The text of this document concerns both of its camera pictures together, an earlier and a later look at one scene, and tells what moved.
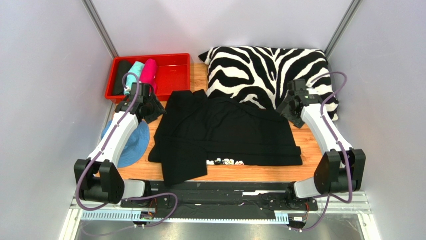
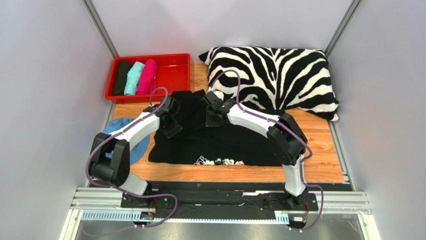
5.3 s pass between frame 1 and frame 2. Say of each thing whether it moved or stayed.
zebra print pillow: stayed
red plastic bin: stayed
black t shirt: moved
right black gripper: moved
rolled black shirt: stayed
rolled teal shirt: stayed
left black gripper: moved
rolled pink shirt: stayed
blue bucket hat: stayed
